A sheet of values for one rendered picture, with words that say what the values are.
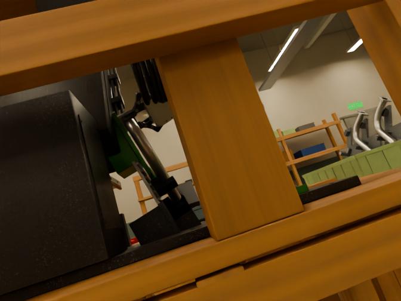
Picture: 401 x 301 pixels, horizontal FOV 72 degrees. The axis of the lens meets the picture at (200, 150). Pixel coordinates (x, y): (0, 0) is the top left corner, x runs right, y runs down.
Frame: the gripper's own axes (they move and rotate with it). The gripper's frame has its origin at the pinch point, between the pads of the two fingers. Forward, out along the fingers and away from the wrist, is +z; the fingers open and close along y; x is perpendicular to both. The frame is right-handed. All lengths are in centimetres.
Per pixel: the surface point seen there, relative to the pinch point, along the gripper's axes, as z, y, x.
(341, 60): -596, -340, -488
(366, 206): -21, -8, 55
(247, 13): -22.5, 19.7, 34.4
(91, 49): 0.8, 24.5, 29.7
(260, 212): -7.4, -2.5, 48.9
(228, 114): -12.1, 8.3, 38.5
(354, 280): -13, -13, 59
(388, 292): -48, -94, 40
